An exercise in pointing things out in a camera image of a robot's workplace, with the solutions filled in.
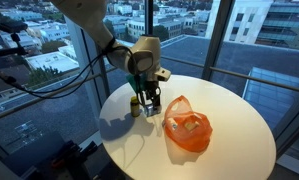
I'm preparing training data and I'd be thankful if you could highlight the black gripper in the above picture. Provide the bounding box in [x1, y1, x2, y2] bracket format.
[143, 79, 163, 115]

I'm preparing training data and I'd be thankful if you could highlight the blue-capped clear container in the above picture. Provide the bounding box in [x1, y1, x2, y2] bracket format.
[144, 103, 162, 118]

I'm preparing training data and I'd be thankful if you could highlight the dark bottle with yellow cap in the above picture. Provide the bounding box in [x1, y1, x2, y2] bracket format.
[129, 96, 141, 118]

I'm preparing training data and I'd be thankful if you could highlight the white tube with blue print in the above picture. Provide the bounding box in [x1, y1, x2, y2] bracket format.
[168, 121, 179, 131]

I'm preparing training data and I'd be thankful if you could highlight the white pill bottle yellow label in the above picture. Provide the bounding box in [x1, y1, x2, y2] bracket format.
[183, 121, 201, 132]

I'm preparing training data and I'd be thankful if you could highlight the orange plastic bag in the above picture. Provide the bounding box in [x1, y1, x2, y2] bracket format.
[162, 95, 213, 154]

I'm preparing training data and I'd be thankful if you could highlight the white window pillar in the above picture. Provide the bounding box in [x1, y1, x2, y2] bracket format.
[64, 15, 106, 126]

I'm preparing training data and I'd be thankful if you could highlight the thin dark window mullion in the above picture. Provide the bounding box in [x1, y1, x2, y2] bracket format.
[145, 0, 155, 36]

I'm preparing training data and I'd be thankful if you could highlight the thick dark window mullion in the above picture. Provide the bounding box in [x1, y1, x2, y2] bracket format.
[201, 0, 236, 82]

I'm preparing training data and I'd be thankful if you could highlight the black equipment pile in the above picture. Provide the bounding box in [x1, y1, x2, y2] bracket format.
[8, 139, 105, 180]

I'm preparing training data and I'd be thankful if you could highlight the metal window handrail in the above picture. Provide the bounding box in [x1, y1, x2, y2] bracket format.
[160, 55, 299, 95]

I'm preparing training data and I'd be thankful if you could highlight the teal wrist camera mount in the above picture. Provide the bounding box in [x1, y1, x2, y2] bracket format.
[126, 73, 141, 93]

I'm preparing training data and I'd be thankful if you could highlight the black cable bundle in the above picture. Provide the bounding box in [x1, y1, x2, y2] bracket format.
[0, 38, 147, 105]

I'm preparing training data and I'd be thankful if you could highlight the black camera on stand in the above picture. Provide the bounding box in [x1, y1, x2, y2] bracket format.
[0, 20, 29, 59]

